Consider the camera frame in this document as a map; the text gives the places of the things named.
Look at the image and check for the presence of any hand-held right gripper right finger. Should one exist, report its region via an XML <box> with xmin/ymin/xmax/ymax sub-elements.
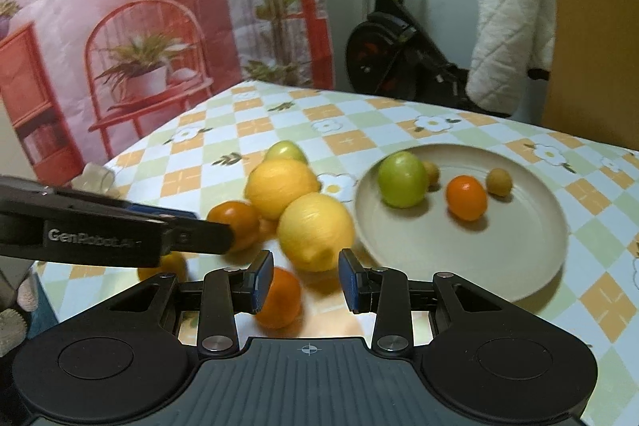
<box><xmin>338</xmin><ymin>249</ymin><xmax>520</xmax><ymax>357</ymax></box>

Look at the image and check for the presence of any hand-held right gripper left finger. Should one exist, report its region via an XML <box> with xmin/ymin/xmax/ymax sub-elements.
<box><xmin>95</xmin><ymin>250</ymin><xmax>275</xmax><ymax>358</ymax></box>

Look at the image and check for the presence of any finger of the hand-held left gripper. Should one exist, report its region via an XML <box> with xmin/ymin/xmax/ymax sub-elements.
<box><xmin>122</xmin><ymin>205</ymin><xmax>198</xmax><ymax>221</ymax></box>
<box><xmin>167</xmin><ymin>220</ymin><xmax>236</xmax><ymax>256</ymax></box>

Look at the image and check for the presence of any dark orange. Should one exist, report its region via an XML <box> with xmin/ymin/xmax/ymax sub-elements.
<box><xmin>206</xmin><ymin>200</ymin><xmax>260</xmax><ymax>254</ymax></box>

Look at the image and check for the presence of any yellow lemon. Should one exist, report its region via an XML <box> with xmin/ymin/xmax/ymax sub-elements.
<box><xmin>277</xmin><ymin>193</ymin><xmax>355</xmax><ymax>273</ymax></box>
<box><xmin>246</xmin><ymin>158</ymin><xmax>320</xmax><ymax>222</ymax></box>

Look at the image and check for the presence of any beige round plate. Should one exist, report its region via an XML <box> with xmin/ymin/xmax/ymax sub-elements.
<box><xmin>353</xmin><ymin>143</ymin><xmax>570</xmax><ymax>303</ymax></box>

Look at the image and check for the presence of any green apple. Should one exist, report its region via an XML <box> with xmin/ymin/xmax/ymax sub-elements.
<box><xmin>263</xmin><ymin>140</ymin><xmax>309</xmax><ymax>164</ymax></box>
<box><xmin>377</xmin><ymin>151</ymin><xmax>429</xmax><ymax>208</ymax></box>

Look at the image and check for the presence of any person's left forearm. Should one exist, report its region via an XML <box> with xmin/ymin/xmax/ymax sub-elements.
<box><xmin>0</xmin><ymin>283</ymin><xmax>40</xmax><ymax>359</ymax></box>

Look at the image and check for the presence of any clear plastic object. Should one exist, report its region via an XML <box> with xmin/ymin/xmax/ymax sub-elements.
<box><xmin>70</xmin><ymin>162</ymin><xmax>123</xmax><ymax>197</ymax></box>

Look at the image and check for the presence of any floral checked tablecloth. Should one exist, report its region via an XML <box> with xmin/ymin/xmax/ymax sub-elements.
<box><xmin>30</xmin><ymin>79</ymin><xmax>639</xmax><ymax>426</ymax></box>

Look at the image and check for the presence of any black exercise bike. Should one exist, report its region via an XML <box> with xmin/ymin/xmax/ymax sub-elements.
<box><xmin>338</xmin><ymin>0</ymin><xmax>510</xmax><ymax>115</ymax></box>

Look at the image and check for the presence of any white quilted jacket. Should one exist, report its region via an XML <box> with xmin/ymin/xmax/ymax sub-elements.
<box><xmin>466</xmin><ymin>0</ymin><xmax>556</xmax><ymax>117</ymax></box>

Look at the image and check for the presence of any round wooden board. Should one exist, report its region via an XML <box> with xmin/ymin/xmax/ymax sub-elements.
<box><xmin>542</xmin><ymin>0</ymin><xmax>639</xmax><ymax>152</ymax></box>

